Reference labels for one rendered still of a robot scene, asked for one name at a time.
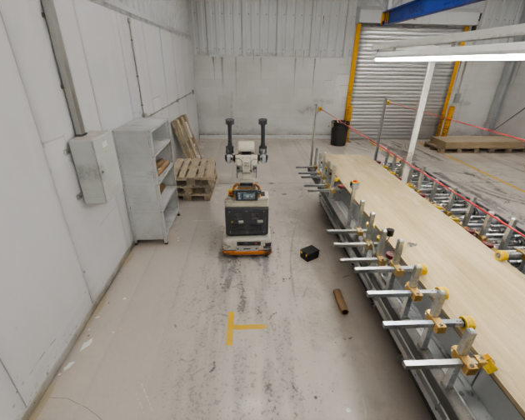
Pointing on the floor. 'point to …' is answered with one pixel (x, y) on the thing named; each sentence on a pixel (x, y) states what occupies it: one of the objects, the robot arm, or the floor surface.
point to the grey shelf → (154, 231)
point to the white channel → (451, 46)
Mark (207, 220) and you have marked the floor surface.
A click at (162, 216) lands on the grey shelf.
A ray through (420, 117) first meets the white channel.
